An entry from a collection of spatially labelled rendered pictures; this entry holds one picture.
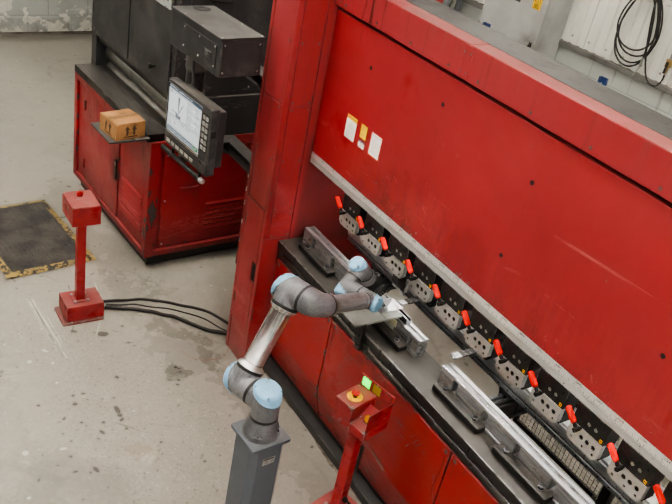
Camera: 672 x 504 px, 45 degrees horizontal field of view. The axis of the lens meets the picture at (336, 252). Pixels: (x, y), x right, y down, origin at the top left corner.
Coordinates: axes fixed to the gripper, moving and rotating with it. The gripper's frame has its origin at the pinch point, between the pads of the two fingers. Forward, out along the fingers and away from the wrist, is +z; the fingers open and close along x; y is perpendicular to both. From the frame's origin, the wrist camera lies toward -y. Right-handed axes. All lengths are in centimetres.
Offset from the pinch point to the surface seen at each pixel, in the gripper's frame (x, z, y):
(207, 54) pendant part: 110, -94, 16
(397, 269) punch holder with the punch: -1.0, -13.6, 15.5
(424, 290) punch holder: -21.1, -14.9, 16.7
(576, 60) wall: 265, 254, 321
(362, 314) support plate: -2.4, -7.5, -9.9
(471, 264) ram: -42, -35, 34
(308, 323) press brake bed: 44, 26, -32
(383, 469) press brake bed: -38, 47, -50
